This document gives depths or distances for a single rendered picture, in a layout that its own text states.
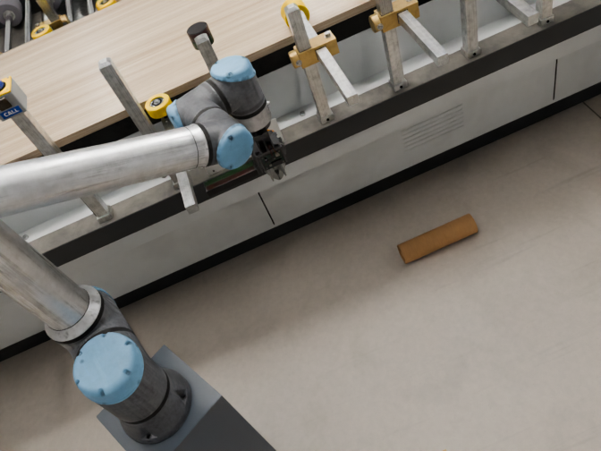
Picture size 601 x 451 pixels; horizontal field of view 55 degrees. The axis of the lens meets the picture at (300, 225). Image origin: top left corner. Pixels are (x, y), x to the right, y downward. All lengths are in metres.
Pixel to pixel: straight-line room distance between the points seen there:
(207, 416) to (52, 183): 0.74
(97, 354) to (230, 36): 1.11
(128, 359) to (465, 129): 1.66
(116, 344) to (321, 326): 1.02
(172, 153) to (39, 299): 0.46
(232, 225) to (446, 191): 0.89
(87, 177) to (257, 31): 1.04
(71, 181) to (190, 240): 1.32
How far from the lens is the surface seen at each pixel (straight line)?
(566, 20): 2.09
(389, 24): 1.75
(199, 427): 1.55
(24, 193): 1.07
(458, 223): 2.29
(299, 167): 1.95
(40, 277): 1.35
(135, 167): 1.11
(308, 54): 1.69
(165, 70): 1.99
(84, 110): 2.02
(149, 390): 1.42
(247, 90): 1.32
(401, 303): 2.21
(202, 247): 2.40
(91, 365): 1.40
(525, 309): 2.18
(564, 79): 2.63
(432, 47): 1.59
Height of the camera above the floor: 1.90
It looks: 49 degrees down
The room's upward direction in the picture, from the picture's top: 24 degrees counter-clockwise
